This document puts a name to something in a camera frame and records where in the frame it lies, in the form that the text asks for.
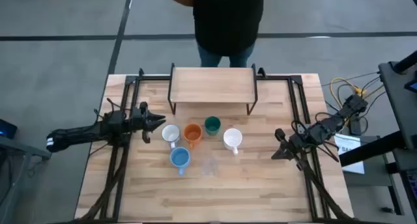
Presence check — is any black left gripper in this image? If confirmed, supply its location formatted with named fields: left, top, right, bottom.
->
left=130, top=102, right=167, bottom=144

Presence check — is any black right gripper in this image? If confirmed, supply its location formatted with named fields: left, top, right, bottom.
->
left=271, top=128, right=309, bottom=161

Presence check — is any blue white floral mug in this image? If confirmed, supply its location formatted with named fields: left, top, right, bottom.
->
left=161, top=123, right=181, bottom=150

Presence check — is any orange faceted mug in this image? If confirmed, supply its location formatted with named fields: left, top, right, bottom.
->
left=182, top=122, right=203, bottom=149

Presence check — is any light blue ribbed mug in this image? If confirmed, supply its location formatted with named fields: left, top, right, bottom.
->
left=169, top=146, right=192, bottom=176

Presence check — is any white ribbed mug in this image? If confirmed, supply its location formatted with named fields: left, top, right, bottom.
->
left=222, top=128, right=244, bottom=156

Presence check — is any green handleless cup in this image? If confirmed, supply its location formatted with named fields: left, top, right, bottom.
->
left=204, top=115, right=222, bottom=136

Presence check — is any clear glass mug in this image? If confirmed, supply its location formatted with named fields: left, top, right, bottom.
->
left=200, top=156, right=218, bottom=178

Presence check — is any wooden shelf with black legs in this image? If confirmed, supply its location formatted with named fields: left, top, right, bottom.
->
left=167, top=63, right=259, bottom=117

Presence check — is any white paper sheet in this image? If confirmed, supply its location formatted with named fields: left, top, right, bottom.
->
left=334, top=133, right=366, bottom=175

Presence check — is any black power adapter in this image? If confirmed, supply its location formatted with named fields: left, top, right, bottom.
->
left=350, top=117, right=363, bottom=136

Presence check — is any person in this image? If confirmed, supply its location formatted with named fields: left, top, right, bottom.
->
left=168, top=0, right=275, bottom=68

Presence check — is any neighbouring black rig stand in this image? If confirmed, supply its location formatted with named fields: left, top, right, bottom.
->
left=338, top=49, right=417, bottom=224

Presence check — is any grey side desk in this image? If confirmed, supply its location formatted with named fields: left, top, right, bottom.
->
left=0, top=134, right=52, bottom=224

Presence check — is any black computer with blue lights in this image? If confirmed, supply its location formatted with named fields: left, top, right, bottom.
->
left=0, top=119, right=18, bottom=140

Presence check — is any black aluminium table frame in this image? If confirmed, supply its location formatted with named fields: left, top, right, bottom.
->
left=97, top=67, right=356, bottom=223

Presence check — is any yellow cable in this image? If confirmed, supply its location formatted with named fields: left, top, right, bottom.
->
left=330, top=76, right=367, bottom=108

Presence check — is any thin black floor cable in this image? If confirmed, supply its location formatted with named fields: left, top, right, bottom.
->
left=321, top=70, right=381, bottom=88

